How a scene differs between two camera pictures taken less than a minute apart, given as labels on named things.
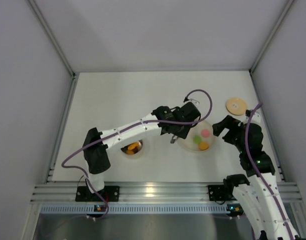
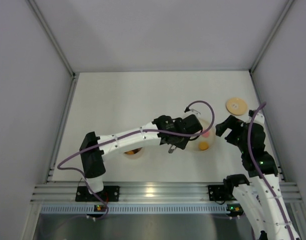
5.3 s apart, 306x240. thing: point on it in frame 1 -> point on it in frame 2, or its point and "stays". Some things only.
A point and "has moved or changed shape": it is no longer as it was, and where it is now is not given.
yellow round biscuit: (203, 146) stays
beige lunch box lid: (236, 106) stays
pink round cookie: (205, 132) stays
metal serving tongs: (172, 139) has moved or changed shape
